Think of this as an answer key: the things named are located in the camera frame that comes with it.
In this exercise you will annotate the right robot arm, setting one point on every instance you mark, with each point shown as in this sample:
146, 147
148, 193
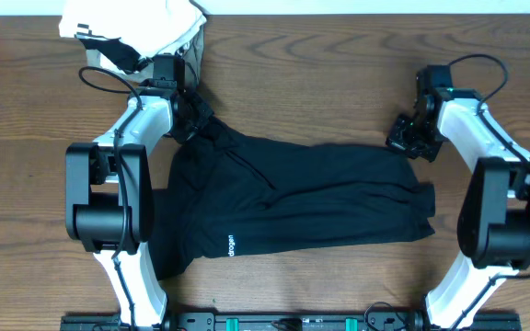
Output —
493, 227

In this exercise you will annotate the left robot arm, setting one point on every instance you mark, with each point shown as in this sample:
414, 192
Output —
109, 200

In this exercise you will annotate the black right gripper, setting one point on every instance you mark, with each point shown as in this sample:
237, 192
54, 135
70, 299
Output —
396, 140

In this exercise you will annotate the black t-shirt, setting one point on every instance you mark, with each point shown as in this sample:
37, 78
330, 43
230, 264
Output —
230, 195

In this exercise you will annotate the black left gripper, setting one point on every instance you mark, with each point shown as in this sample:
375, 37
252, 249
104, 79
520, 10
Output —
196, 118

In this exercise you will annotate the grey-beige folded garment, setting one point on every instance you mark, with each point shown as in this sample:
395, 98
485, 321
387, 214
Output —
187, 60

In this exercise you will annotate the black and white garment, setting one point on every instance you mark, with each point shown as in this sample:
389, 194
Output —
147, 48

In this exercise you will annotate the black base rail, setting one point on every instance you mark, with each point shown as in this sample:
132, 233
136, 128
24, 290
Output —
378, 320

